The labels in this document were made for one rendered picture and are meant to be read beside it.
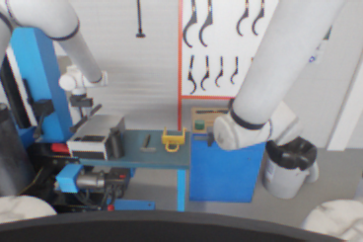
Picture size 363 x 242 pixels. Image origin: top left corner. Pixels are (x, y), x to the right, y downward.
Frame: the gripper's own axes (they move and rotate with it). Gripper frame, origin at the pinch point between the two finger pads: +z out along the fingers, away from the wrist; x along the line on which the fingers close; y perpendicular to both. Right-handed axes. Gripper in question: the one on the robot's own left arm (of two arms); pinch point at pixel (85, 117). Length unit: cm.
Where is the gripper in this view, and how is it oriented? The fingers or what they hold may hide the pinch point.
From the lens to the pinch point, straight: 141.7
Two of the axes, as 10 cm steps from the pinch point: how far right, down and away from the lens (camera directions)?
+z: -0.1, 9.0, 4.4
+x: -10.0, -0.3, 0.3
